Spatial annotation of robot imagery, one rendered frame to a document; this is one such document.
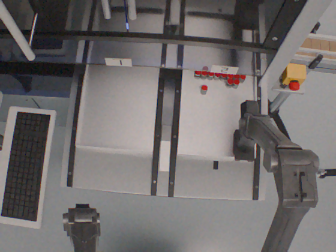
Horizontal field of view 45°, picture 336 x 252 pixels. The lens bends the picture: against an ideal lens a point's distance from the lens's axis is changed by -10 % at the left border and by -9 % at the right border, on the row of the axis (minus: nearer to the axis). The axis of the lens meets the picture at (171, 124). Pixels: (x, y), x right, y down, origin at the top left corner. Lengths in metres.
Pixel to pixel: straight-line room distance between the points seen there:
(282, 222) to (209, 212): 1.49
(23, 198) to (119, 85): 0.54
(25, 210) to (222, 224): 1.17
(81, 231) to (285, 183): 0.43
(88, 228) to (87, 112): 0.66
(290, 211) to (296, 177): 0.07
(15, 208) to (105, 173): 0.37
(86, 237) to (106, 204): 1.43
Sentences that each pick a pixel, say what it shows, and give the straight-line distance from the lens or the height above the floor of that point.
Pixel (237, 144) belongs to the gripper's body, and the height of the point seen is 1.01.
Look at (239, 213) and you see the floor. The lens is 2.38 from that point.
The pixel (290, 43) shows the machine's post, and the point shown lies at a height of 1.27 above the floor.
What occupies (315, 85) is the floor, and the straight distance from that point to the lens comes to 2.67.
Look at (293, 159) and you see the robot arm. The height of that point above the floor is 1.52.
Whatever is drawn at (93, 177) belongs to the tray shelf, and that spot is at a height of 0.88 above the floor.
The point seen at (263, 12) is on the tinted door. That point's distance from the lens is 1.11.
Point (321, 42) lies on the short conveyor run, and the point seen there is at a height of 0.93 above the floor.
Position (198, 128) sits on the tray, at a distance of 1.51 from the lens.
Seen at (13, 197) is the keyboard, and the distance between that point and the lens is 1.60.
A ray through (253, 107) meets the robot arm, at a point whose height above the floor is 1.11.
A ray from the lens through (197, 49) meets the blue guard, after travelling 1.31.
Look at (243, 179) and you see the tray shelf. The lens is 1.50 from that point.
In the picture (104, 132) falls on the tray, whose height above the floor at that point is 0.88.
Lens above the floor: 2.34
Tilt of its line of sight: 75 degrees down
